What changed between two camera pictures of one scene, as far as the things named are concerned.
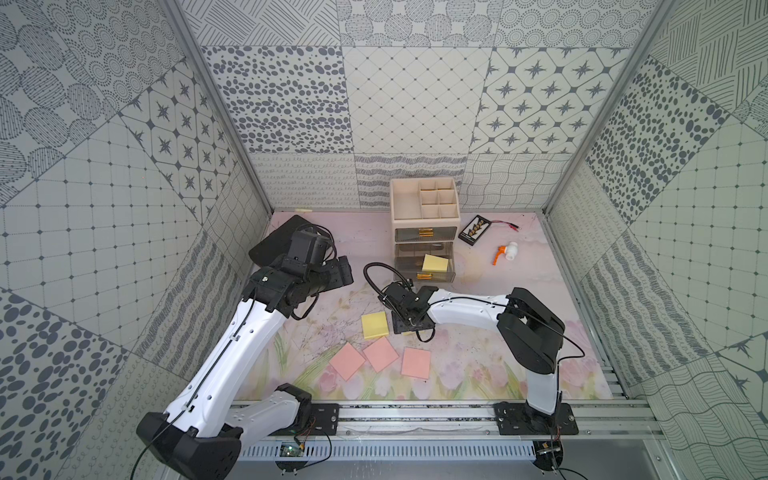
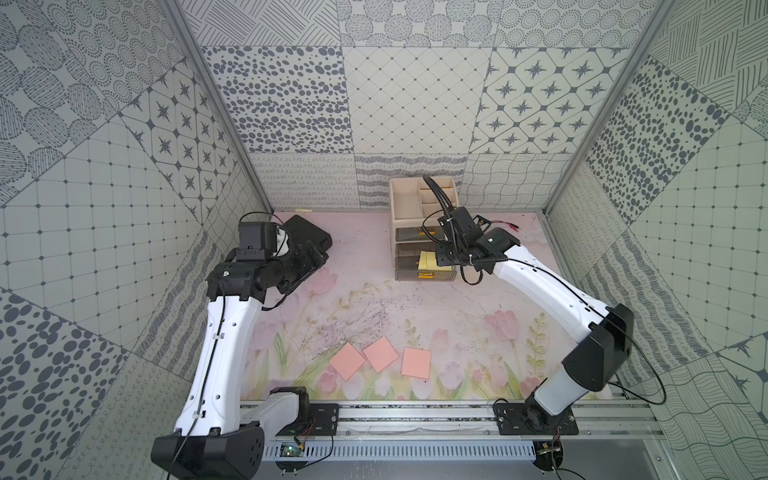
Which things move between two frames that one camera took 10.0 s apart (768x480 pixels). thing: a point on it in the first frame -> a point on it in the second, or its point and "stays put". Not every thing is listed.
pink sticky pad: (381, 354) stays put
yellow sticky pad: (375, 325) -> (427, 261)
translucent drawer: (425, 262) stays put
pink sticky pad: (416, 363) stays put
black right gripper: (399, 326) -> (441, 259)
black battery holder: (476, 227) stays put
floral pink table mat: (343, 347) stays put
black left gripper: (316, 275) -> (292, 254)
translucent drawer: (434, 233) stays put
